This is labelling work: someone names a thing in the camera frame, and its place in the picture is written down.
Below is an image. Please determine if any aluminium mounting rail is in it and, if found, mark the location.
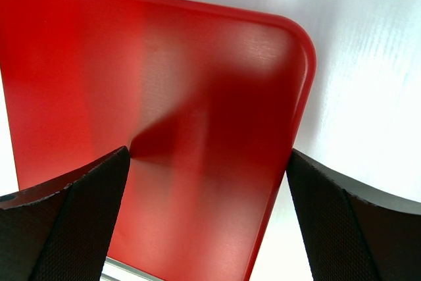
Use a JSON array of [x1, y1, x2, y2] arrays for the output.
[[100, 257, 161, 281]]

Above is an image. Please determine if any red box lid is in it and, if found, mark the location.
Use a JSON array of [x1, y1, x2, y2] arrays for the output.
[[1, 0, 316, 280]]

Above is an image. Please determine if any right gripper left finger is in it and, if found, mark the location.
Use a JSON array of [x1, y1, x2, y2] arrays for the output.
[[1, 146, 130, 280]]

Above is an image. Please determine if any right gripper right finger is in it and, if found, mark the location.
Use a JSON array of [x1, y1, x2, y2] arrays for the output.
[[286, 150, 420, 280]]

